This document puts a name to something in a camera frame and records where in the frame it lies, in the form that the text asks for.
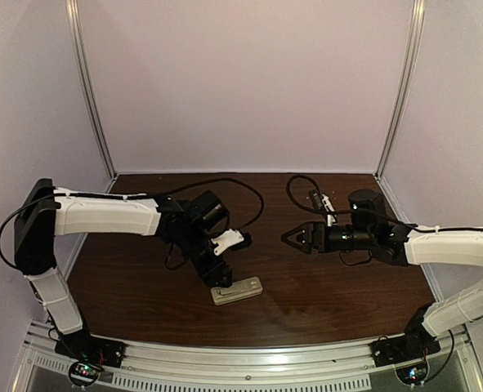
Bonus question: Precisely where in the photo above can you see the grey remote control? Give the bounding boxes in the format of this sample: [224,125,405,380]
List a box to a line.
[210,277,263,305]

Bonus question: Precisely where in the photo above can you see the left aluminium frame post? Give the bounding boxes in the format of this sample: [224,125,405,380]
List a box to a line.
[65,0,118,180]

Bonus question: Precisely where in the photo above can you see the right aluminium frame post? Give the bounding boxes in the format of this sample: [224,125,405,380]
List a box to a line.
[375,0,426,180]

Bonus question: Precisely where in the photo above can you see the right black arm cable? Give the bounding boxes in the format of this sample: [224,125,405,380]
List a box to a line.
[285,174,483,238]

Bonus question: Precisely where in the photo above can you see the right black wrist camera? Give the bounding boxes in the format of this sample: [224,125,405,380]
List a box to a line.
[308,189,338,226]

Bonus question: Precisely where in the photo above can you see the aluminium frame post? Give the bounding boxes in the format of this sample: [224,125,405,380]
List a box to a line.
[65,0,118,180]
[375,0,426,180]

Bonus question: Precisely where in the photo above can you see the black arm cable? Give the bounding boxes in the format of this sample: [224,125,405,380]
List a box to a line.
[285,174,483,238]
[0,178,266,266]

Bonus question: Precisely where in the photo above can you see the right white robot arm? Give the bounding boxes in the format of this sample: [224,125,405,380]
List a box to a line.
[281,189,483,352]

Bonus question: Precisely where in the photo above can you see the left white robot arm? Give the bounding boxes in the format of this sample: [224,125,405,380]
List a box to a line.
[7,178,252,339]

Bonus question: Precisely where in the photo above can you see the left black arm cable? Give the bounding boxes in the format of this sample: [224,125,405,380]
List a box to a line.
[0,178,266,266]

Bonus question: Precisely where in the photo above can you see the front aluminium rail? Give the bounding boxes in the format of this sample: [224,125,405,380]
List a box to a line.
[14,318,481,392]

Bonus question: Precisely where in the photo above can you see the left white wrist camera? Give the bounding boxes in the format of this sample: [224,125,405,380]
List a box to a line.
[211,229,244,256]

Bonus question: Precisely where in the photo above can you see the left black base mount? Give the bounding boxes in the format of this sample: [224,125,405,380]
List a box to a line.
[54,336,126,390]

